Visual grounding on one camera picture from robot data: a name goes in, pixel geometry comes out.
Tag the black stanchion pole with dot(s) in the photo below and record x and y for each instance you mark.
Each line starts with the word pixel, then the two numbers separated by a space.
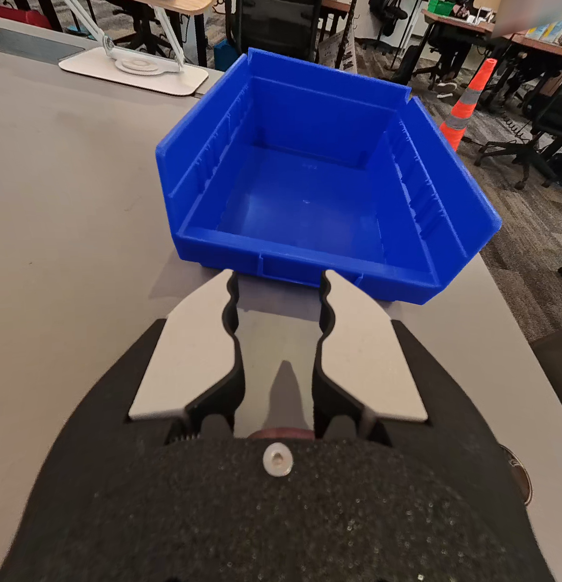
pixel 347 27

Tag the brown wooden table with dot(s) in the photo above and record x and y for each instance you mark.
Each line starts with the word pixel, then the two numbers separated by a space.
pixel 467 22

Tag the round metal object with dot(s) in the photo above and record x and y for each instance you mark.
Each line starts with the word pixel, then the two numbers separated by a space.
pixel 517 473

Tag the red bag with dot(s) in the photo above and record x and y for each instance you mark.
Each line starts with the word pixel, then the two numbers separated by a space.
pixel 22 18

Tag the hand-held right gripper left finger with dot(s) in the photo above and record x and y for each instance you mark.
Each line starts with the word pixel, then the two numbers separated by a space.
pixel 185 363

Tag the blue storage box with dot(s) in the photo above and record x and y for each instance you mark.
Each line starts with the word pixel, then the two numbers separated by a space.
pixel 225 54

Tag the green box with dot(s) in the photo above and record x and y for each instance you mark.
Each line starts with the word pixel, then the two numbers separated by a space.
pixel 440 5

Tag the blue plastic bin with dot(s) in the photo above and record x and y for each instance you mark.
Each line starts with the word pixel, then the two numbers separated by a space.
pixel 308 204

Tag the white adjustable stand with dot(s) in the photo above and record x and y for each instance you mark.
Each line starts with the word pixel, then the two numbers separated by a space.
pixel 140 77

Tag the orange traffic cone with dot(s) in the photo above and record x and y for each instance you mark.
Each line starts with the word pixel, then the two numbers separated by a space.
pixel 467 104

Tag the printed floor sign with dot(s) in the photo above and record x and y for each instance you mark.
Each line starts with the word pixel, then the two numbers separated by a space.
pixel 328 54

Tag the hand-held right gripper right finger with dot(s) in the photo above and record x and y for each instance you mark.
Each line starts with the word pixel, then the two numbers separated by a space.
pixel 367 363

